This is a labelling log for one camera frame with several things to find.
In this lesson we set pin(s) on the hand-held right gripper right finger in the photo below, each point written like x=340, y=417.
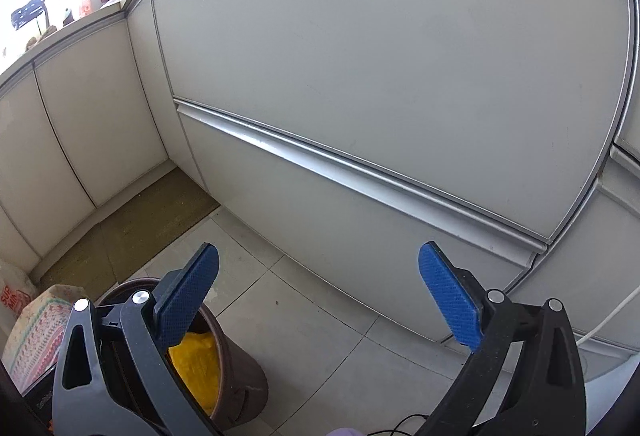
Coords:
x=447, y=296

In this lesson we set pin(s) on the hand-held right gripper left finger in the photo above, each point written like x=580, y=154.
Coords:
x=187, y=296

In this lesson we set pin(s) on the yellow packet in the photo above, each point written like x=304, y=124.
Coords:
x=200, y=366

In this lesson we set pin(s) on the brown trash bin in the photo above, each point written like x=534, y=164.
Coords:
x=240, y=381

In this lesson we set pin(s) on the patterned striped tablecloth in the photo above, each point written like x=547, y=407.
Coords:
x=35, y=341

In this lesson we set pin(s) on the olive floor mat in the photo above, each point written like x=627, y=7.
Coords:
x=140, y=226

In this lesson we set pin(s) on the white plastic bag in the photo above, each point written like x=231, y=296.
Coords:
x=10, y=296

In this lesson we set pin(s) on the white low cabinet row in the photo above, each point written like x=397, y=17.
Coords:
x=100, y=115

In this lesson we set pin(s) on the glossy white cabinet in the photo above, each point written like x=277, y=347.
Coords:
x=400, y=65

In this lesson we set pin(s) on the blue stool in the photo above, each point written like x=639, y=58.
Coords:
x=27, y=10

